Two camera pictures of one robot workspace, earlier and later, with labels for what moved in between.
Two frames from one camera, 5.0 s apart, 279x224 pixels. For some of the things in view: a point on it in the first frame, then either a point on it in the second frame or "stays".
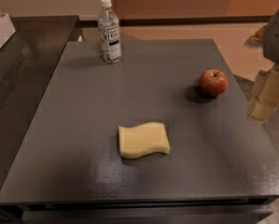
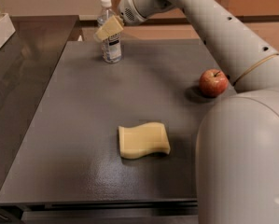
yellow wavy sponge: x=143 y=139 stays
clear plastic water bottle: x=109 y=34 stays
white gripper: x=277 y=35 → x=127 y=11
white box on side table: x=0 y=34 stays
